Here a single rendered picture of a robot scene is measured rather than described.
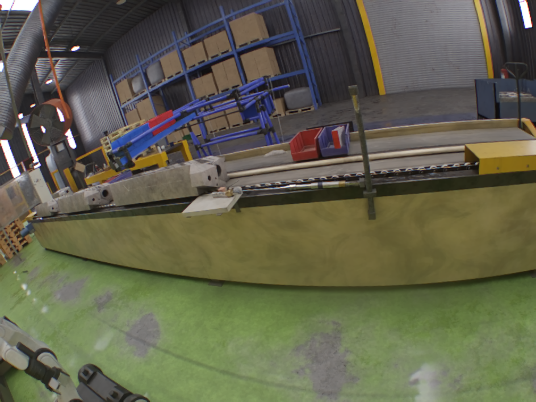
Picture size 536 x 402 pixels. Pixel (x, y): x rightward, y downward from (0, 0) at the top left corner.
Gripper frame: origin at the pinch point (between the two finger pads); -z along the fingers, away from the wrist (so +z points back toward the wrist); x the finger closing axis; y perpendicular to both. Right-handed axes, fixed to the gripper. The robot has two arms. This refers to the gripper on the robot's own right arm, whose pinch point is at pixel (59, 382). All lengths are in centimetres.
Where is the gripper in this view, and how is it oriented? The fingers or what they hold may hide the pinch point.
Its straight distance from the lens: 139.8
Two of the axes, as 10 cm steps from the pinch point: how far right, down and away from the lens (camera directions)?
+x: 2.4, -6.5, 7.2
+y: -9.1, 1.0, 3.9
